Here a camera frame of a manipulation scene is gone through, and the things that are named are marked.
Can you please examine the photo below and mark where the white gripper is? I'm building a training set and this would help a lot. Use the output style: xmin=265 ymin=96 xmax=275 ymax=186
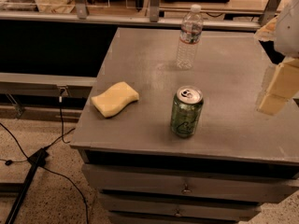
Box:
xmin=254 ymin=0 xmax=299 ymax=115

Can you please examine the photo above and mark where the clear plastic water bottle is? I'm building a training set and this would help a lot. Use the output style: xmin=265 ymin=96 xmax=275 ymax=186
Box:
xmin=176 ymin=5 xmax=204 ymax=69

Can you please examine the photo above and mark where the yellow sponge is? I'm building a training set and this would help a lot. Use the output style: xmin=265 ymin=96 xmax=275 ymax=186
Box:
xmin=91 ymin=81 xmax=139 ymax=118

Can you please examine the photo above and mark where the green soda can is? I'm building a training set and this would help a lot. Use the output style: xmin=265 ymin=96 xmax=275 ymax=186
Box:
xmin=170 ymin=86 xmax=204 ymax=138

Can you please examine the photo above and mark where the grey drawer cabinet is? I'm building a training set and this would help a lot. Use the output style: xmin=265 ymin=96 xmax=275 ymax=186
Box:
xmin=72 ymin=28 xmax=299 ymax=224

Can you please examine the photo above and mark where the top drawer with knob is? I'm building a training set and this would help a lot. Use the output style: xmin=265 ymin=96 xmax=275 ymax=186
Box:
xmin=82 ymin=164 xmax=298 ymax=203

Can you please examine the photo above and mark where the drawer with knob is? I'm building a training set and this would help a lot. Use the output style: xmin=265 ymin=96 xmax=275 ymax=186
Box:
xmin=82 ymin=164 xmax=298 ymax=203
xmin=100 ymin=193 xmax=261 ymax=221

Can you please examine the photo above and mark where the middle drawer with knob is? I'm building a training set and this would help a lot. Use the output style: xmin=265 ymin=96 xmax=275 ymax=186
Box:
xmin=100 ymin=193 xmax=261 ymax=221

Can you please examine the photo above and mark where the black floor stand bar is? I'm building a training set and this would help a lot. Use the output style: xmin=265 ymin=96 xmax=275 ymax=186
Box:
xmin=5 ymin=148 xmax=49 ymax=224

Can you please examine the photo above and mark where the grey metal rail frame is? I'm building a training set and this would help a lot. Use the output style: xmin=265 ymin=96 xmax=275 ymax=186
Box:
xmin=0 ymin=73 xmax=96 ymax=98

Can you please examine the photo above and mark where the black floor cable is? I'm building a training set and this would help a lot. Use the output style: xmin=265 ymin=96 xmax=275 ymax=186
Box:
xmin=0 ymin=87 xmax=91 ymax=224

